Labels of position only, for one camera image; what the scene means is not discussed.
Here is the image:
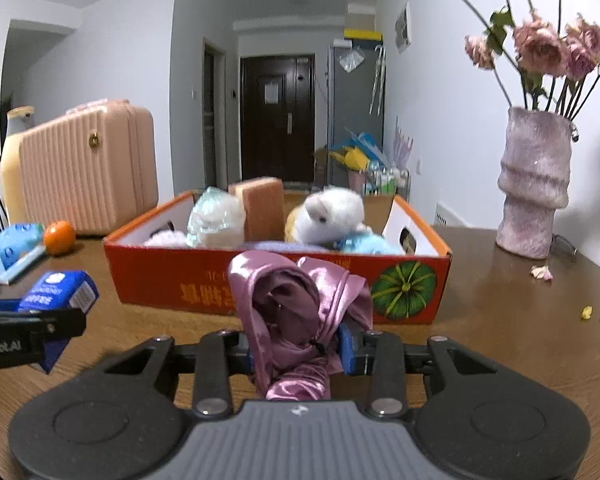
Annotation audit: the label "purple feather wall decoration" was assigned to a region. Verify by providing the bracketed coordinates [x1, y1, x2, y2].
[392, 115, 416, 171]

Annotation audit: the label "pink and cream layered sponge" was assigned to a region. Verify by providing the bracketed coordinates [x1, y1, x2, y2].
[228, 176, 286, 242]

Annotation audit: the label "grey refrigerator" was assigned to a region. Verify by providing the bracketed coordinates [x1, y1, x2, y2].
[327, 42, 385, 186]

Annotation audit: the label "purple satin cloth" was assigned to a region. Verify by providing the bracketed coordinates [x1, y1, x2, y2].
[228, 252, 374, 402]

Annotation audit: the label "small blue tissue packet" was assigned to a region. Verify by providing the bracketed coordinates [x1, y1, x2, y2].
[17, 270, 101, 375]

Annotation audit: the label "clear plastic bag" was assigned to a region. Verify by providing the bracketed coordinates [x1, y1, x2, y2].
[339, 47, 366, 72]

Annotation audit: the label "pink ceramic vase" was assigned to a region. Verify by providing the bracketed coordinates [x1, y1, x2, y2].
[496, 106, 574, 260]

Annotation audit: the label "white trolley with bottles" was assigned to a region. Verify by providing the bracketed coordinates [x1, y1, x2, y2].
[362, 165, 411, 198]

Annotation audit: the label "pink ribbed suitcase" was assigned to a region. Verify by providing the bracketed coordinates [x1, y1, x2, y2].
[18, 100, 159, 237]

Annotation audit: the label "cream yellow bottle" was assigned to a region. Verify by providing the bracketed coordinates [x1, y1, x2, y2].
[0, 106, 36, 226]

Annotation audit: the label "orange fruit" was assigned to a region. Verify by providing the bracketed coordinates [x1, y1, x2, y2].
[43, 220, 77, 257]

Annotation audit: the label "dark brown entrance door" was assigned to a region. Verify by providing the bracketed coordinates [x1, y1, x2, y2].
[240, 55, 316, 183]

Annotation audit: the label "lilac fluffy wrist band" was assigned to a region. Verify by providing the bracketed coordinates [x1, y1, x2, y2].
[142, 230, 188, 248]

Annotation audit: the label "large blue wipes pack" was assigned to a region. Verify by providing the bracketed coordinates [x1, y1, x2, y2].
[0, 223, 48, 286]

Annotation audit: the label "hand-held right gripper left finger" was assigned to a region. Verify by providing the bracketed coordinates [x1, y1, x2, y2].
[102, 329, 256, 418]

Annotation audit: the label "yellow bag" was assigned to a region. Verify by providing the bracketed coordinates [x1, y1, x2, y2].
[330, 147, 368, 173]

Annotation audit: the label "grey interior door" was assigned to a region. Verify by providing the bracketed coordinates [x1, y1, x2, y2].
[202, 42, 228, 191]

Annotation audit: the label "blue bag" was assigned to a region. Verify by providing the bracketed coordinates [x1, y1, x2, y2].
[342, 132, 388, 166]

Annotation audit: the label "yellow box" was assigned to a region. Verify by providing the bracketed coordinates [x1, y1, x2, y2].
[344, 28, 383, 43]

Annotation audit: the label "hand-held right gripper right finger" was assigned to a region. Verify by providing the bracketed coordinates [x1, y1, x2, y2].
[337, 322, 498, 418]

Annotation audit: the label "scattered yellow crumbs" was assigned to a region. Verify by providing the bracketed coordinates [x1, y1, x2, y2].
[580, 305, 600, 338]

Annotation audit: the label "brown cardboard carton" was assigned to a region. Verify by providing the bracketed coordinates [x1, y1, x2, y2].
[314, 146, 331, 183]

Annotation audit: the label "eyeglasses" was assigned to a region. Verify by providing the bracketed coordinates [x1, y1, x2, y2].
[550, 234, 578, 257]

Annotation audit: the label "bunch of dried pink roses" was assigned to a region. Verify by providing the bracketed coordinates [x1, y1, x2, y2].
[392, 0, 600, 121]

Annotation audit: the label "light blue plush toy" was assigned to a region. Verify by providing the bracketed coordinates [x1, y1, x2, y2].
[335, 230, 406, 256]

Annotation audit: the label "white and yellow plush toy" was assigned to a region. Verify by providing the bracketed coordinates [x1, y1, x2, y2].
[284, 185, 366, 245]

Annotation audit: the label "purple towel cloth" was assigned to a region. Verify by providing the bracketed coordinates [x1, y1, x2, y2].
[237, 240, 331, 252]

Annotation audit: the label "orange cardboard box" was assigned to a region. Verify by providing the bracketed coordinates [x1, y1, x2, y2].
[103, 190, 452, 324]

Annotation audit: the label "clear folded umbrella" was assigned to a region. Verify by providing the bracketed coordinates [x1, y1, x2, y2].
[370, 47, 382, 116]
[377, 45, 387, 108]

